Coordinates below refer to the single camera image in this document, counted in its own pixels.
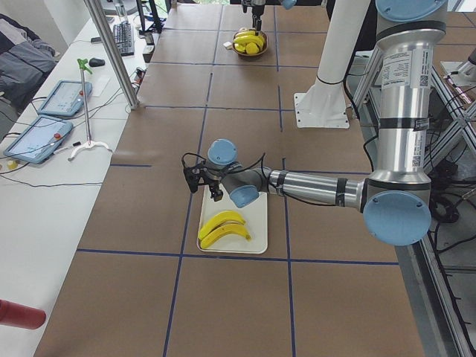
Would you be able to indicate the yellow banana in basket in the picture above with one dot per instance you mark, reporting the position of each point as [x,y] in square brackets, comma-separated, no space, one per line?
[247,34]
[243,41]

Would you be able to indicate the black computer mouse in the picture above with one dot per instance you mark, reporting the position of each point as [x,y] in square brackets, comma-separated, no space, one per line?
[96,62]

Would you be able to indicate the red cylinder bottle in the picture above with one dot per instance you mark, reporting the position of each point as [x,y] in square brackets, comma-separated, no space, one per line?
[21,316]

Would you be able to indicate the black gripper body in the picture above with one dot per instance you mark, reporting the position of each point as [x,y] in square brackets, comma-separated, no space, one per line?
[214,186]
[256,13]

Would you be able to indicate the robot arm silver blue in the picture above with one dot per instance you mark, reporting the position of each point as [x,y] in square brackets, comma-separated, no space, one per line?
[287,4]
[394,197]

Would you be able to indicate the blue teach pendant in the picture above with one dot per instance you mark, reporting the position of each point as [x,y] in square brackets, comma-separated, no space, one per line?
[65,100]
[38,142]

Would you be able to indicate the paper price tag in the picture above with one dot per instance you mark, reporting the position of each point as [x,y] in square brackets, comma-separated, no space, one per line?
[227,45]

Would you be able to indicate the brown wicker basket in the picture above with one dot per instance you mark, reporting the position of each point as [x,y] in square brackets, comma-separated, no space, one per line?
[240,49]

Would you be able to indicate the white rectangular bear tray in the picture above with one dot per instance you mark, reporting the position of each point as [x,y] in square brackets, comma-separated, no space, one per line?
[255,215]

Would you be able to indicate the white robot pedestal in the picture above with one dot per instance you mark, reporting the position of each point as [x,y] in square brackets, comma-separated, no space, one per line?
[323,105]

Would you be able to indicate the blue teach pendant far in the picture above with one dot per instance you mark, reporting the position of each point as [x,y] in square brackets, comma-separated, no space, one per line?
[65,100]

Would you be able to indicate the yellow lemon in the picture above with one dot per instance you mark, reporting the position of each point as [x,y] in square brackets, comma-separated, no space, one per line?
[252,49]

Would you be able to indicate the black keyboard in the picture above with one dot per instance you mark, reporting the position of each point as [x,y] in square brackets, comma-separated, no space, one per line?
[123,37]

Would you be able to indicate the aluminium frame post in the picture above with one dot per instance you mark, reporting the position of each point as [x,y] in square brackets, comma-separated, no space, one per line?
[95,10]

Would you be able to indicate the reacher grabber stick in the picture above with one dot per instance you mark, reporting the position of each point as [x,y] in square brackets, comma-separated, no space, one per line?
[89,143]

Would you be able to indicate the blue teach pendant near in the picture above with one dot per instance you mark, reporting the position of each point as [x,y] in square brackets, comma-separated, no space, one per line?
[38,142]

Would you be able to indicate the yellow banana moved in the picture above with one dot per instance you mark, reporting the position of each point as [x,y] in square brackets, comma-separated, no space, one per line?
[223,218]
[208,238]

